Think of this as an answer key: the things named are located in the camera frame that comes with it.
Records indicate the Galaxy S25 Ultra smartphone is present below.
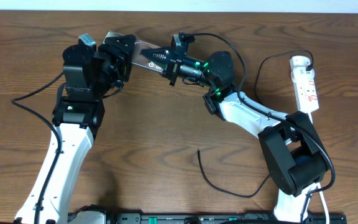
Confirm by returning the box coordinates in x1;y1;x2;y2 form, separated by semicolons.
98;31;163;77

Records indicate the black USB charging cable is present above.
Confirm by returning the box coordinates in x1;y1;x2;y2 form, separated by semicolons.
196;49;314;199

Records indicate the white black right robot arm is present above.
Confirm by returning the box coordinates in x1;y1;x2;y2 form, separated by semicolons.
140;45;333;222

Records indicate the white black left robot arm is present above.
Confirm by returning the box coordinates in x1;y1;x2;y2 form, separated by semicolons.
14;34;136;223

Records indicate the white USB charger plug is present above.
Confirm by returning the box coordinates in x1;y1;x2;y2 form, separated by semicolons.
291;67;315;83

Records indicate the white power strip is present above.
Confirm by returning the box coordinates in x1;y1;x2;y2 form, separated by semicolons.
290;55;319;113

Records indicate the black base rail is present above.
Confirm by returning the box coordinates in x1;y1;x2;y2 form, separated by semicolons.
67;212;347;224

